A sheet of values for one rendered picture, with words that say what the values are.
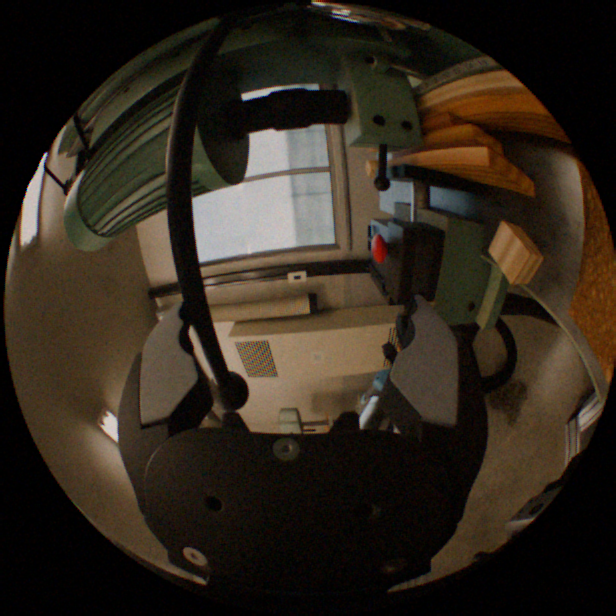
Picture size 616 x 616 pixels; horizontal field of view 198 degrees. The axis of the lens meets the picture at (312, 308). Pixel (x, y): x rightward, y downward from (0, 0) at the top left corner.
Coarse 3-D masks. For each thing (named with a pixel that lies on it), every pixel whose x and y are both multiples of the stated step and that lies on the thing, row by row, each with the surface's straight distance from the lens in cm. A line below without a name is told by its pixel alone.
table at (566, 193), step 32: (512, 160) 23; (544, 160) 21; (576, 160) 21; (384, 192) 53; (448, 192) 30; (480, 192) 26; (512, 192) 23; (544, 192) 21; (576, 192) 20; (544, 224) 20; (576, 224) 19; (544, 256) 20; (576, 256) 19; (544, 288) 20; (480, 320) 30; (608, 384) 20
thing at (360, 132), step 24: (336, 72) 32; (360, 72) 25; (384, 72) 27; (360, 96) 23; (384, 96) 24; (408, 96) 26; (360, 120) 22; (384, 120) 22; (408, 120) 24; (360, 144) 26; (408, 144) 24
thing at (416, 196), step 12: (396, 168) 23; (408, 168) 21; (420, 168) 22; (396, 180) 28; (408, 180) 25; (420, 180) 23; (432, 180) 23; (444, 180) 24; (456, 180) 25; (420, 192) 26; (420, 204) 26
